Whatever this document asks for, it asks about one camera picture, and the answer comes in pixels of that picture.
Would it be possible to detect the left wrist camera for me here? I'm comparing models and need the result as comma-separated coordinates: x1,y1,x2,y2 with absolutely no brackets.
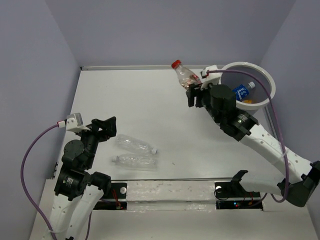
66,113,90,134

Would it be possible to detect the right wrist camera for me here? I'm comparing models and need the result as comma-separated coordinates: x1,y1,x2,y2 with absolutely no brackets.
200,65,222,90

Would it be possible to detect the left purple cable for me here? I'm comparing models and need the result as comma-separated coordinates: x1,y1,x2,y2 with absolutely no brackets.
20,121,92,240

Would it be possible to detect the clear bottle white cap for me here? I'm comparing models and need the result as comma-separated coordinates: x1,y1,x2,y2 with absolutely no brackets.
115,134,158,155

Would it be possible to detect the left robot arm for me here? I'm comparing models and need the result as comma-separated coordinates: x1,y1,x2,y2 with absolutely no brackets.
42,113,117,240

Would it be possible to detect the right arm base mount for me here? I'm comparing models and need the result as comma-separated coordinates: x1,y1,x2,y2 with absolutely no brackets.
213,181,263,210

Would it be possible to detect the red cap clear bottle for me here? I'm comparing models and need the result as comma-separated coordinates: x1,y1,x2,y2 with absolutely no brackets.
171,60,202,90

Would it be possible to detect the white rimmed grey bin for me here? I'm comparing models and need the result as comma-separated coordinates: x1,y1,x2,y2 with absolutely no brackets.
220,61,276,115

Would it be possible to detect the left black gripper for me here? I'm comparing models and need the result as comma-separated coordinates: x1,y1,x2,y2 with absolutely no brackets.
76,115,117,168

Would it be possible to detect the blue label water bottle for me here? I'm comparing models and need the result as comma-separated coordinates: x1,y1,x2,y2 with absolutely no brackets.
232,81,256,102

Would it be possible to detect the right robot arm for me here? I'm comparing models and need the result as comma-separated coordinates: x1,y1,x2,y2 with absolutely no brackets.
186,84,320,207

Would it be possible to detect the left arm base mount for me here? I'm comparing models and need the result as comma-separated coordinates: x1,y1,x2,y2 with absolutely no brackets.
93,181,128,211

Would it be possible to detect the orange juice bottle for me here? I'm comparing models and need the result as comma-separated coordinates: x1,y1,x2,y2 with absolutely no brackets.
243,99,253,104

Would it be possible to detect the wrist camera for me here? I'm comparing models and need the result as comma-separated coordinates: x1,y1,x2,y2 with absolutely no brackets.
66,113,90,134
200,65,222,90

